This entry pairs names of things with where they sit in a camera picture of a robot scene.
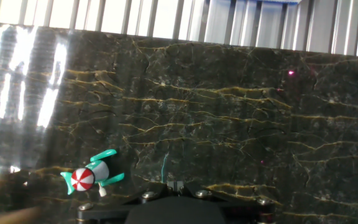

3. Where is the green dolphin toy with ball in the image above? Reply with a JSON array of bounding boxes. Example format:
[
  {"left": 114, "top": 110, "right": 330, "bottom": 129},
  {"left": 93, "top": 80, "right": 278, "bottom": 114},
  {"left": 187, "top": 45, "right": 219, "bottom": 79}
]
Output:
[{"left": 60, "top": 149, "right": 126, "bottom": 198}]

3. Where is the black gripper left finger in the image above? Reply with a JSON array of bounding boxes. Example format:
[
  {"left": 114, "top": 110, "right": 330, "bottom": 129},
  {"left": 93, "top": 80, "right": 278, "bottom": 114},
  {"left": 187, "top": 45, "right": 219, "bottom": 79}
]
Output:
[{"left": 75, "top": 182, "right": 176, "bottom": 224}]

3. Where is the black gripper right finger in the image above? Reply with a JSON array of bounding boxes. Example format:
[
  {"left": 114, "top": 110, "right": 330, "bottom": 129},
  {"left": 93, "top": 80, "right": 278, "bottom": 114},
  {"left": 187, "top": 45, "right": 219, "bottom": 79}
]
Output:
[{"left": 177, "top": 182, "right": 276, "bottom": 224}]

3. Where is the black marble pattern mat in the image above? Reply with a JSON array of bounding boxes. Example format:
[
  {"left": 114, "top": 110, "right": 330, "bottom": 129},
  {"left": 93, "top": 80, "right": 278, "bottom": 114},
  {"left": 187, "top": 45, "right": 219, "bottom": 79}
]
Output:
[{"left": 0, "top": 21, "right": 358, "bottom": 224}]

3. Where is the person's bare hand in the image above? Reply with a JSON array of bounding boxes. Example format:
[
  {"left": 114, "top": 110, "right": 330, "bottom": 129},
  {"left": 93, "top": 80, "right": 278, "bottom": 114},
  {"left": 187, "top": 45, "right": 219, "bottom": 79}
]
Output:
[{"left": 0, "top": 177, "right": 42, "bottom": 224}]

